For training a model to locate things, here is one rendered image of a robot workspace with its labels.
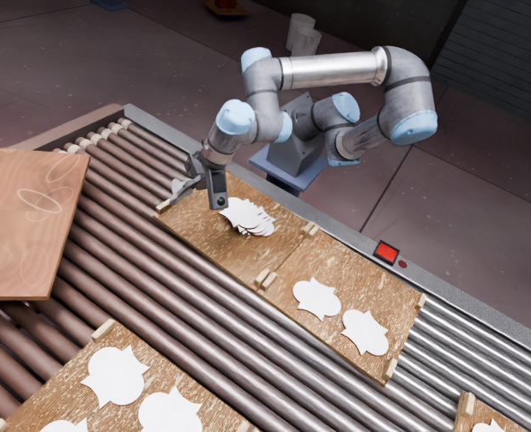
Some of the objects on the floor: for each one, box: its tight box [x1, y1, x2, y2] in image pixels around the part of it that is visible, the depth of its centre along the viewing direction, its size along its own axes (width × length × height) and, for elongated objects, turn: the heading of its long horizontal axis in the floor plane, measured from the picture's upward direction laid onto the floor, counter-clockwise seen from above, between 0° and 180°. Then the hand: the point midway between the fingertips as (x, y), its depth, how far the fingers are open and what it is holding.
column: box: [249, 144, 329, 198], centre depth 196 cm, size 38×38×87 cm
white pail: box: [291, 27, 322, 57], centre depth 436 cm, size 30×30×37 cm
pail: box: [286, 13, 316, 51], centre depth 466 cm, size 30×30×37 cm
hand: (195, 203), depth 107 cm, fingers open, 14 cm apart
